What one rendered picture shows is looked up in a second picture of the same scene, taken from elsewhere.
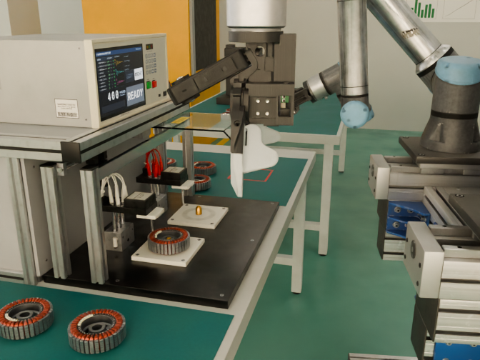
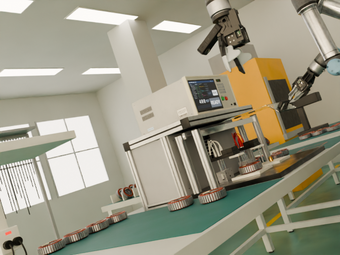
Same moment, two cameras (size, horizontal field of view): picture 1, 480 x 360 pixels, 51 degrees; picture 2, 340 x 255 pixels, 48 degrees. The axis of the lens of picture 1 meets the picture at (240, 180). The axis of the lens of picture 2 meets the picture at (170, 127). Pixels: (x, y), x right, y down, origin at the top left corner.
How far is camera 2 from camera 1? 0.76 m
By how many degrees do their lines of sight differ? 32
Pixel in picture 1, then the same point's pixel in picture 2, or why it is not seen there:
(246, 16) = (213, 9)
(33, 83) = (166, 108)
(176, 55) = (269, 123)
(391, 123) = not seen: outside the picture
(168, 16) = (256, 100)
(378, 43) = not seen: outside the picture
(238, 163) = (225, 58)
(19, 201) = (169, 158)
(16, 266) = (176, 195)
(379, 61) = not seen: outside the picture
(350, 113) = (331, 66)
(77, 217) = (202, 170)
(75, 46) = (179, 82)
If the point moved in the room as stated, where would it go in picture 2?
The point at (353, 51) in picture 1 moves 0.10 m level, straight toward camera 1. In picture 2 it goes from (319, 34) to (313, 33)
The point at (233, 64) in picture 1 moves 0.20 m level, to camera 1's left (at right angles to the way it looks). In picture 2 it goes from (216, 29) to (164, 53)
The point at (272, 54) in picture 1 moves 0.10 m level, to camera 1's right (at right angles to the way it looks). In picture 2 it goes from (228, 19) to (258, 5)
